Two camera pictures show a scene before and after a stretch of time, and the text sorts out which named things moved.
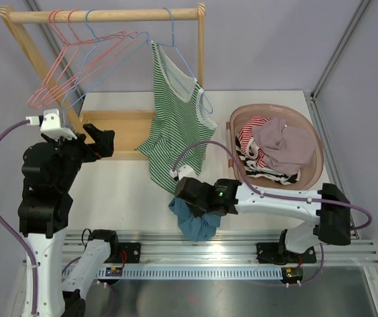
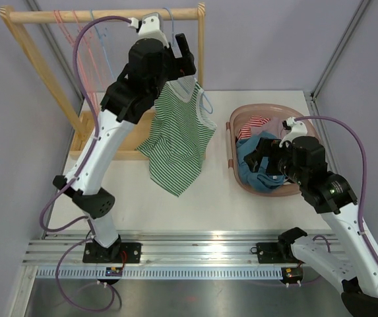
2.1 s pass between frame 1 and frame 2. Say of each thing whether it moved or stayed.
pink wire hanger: moved
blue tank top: moved
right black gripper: moved
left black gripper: moved
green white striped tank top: stayed
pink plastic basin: stayed
